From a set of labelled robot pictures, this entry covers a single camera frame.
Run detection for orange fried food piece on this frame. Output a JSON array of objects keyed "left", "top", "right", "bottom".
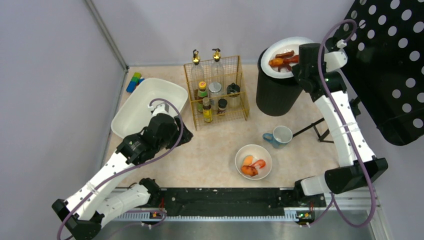
[{"left": 268, "top": 58, "right": 285, "bottom": 68}]

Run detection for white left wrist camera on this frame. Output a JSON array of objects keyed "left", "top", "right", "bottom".
[{"left": 148, "top": 102, "right": 170, "bottom": 117}]

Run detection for dark sauce glass bottle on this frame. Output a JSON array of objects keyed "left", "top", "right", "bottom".
[{"left": 191, "top": 49, "right": 205, "bottom": 97}]

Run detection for white plastic basin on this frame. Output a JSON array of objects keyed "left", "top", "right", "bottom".
[{"left": 111, "top": 77, "right": 188, "bottom": 139}]

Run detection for blue ceramic mug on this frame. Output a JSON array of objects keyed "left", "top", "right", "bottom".
[{"left": 262, "top": 125, "right": 293, "bottom": 149}]

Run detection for black perforated panel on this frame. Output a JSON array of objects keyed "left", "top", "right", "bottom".
[{"left": 326, "top": 0, "right": 424, "bottom": 146}]

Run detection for black trash bin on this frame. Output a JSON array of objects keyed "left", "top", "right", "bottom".
[{"left": 255, "top": 52, "right": 303, "bottom": 117}]

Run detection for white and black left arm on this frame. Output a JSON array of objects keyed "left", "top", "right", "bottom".
[{"left": 52, "top": 110, "right": 193, "bottom": 240}]

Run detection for black lid round jar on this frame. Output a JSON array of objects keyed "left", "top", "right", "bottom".
[{"left": 226, "top": 82, "right": 241, "bottom": 108}]

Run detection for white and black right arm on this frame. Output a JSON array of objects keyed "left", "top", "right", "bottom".
[{"left": 292, "top": 43, "right": 388, "bottom": 197}]

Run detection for small yellow label bottle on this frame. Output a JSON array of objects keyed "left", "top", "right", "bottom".
[{"left": 202, "top": 97, "right": 213, "bottom": 123}]

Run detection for orange sausage piece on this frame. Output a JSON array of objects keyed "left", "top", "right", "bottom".
[{"left": 275, "top": 50, "right": 295, "bottom": 59}]

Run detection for silver lid white can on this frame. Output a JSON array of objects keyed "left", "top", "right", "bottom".
[{"left": 208, "top": 81, "right": 223, "bottom": 110}]

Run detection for small dark spice jar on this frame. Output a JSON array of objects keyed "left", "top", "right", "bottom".
[{"left": 217, "top": 98, "right": 228, "bottom": 117}]

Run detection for red sausage piece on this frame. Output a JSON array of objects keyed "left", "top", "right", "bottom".
[{"left": 282, "top": 55, "right": 300, "bottom": 65}]

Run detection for orange toy food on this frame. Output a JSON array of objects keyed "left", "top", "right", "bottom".
[{"left": 242, "top": 155, "right": 254, "bottom": 166}]

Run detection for dark octopus sausage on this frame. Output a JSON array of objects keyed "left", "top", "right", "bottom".
[{"left": 277, "top": 64, "right": 292, "bottom": 72}]

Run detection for blue green toy blocks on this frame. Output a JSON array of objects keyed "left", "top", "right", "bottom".
[{"left": 126, "top": 72, "right": 145, "bottom": 94}]

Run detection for gold wire rack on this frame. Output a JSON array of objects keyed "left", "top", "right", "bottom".
[{"left": 183, "top": 55, "right": 250, "bottom": 129}]

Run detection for brown fried toy food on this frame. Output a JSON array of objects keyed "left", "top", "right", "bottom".
[{"left": 240, "top": 165, "right": 259, "bottom": 177}]

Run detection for white bowl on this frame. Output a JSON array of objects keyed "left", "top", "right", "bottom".
[{"left": 234, "top": 144, "right": 273, "bottom": 180}]

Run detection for white paper plate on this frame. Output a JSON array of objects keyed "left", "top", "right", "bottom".
[{"left": 258, "top": 36, "right": 313, "bottom": 79}]

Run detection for toy shrimp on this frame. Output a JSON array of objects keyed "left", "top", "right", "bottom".
[{"left": 250, "top": 159, "right": 266, "bottom": 169}]

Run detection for yellow cap sauce bottle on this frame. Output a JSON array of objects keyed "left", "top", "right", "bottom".
[{"left": 195, "top": 81, "right": 208, "bottom": 114}]

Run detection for clear gold-top oil bottle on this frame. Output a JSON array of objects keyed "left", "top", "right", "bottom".
[{"left": 210, "top": 48, "right": 225, "bottom": 86}]

